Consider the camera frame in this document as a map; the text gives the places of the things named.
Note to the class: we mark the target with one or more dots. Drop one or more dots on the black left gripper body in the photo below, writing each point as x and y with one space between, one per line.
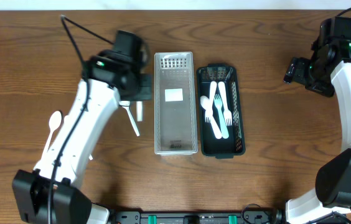
144 91

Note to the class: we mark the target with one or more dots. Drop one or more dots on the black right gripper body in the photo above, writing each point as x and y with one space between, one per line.
294 71

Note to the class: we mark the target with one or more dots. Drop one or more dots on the white plastic spoon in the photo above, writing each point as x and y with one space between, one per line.
126 105
54 123
139 111

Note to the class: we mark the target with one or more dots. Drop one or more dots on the white spork rounded head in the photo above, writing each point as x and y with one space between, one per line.
205 104

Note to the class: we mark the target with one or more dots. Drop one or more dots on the pale pink plastic fork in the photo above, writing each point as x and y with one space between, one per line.
209 110

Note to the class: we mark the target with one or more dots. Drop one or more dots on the white plastic fork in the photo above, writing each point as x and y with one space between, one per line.
226 112

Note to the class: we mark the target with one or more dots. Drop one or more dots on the pale green plastic fork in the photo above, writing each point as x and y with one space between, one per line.
223 127

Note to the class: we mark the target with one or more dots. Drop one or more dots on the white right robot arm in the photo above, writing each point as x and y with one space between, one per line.
327 72

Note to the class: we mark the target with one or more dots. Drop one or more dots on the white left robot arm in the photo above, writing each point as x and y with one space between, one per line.
51 193

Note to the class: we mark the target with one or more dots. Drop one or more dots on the white label in basket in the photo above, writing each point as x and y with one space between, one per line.
173 95

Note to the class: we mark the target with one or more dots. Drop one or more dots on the clear perforated plastic basket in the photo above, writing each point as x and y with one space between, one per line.
175 129

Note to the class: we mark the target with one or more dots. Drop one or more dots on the dark green plastic basket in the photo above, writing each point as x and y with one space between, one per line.
235 144

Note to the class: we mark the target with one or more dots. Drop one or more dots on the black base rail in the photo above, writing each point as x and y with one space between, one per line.
252 213

